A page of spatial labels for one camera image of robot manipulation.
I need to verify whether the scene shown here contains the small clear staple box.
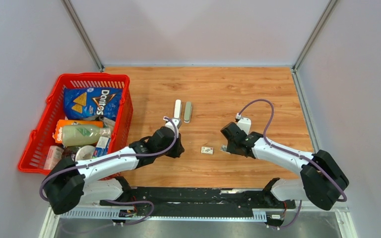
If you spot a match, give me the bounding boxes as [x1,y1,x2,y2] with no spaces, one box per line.
[220,145,227,152]

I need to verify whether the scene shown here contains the white staple box red label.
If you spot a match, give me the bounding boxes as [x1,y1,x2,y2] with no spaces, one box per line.
[201,146,214,155]

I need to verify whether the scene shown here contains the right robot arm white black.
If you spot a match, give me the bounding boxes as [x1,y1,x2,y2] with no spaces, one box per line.
[220,122,349,211]

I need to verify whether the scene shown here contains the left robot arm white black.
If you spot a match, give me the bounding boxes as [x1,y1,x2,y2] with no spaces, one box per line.
[39,123,185,215]

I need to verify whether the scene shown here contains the small blue white box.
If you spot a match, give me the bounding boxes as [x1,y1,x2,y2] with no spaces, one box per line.
[92,136,111,159]

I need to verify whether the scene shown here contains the dark jar with white lid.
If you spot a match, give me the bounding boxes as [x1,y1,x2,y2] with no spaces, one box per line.
[62,145,95,162]

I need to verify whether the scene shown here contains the pale green lotion bottle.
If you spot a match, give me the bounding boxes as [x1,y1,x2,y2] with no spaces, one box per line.
[62,124,112,147]

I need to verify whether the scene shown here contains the blue Doritos chip bag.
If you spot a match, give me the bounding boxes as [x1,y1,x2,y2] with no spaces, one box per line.
[63,87,123,120]

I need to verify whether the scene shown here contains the orange Gillette package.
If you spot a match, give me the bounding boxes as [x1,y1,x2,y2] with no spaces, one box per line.
[54,119,103,147]

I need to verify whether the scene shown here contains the clear pink plastic package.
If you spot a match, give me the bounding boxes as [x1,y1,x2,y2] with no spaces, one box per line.
[44,146,64,170]

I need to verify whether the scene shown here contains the red plastic shopping basket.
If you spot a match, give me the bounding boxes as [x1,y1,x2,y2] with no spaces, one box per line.
[17,72,133,176]

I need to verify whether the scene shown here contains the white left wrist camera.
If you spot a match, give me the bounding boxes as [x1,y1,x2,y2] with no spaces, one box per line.
[163,117,182,130]

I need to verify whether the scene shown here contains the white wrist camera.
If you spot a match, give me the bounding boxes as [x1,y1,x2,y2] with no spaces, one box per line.
[235,113,252,135]
[163,117,182,130]

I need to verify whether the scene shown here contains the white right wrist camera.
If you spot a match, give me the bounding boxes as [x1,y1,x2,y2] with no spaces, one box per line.
[235,113,252,135]

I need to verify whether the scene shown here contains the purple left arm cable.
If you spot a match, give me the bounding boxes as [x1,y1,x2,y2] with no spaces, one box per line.
[39,117,180,226]

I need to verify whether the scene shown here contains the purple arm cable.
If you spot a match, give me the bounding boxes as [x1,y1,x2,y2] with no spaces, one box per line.
[236,99,348,229]
[39,117,180,226]

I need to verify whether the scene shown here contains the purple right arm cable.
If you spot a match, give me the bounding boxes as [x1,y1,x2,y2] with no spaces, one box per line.
[236,99,348,229]

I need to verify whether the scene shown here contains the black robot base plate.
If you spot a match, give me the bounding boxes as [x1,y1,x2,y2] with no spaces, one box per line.
[118,187,296,218]

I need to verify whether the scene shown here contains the aluminium frame rail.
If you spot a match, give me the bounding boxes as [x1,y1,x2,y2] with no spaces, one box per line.
[39,187,357,238]

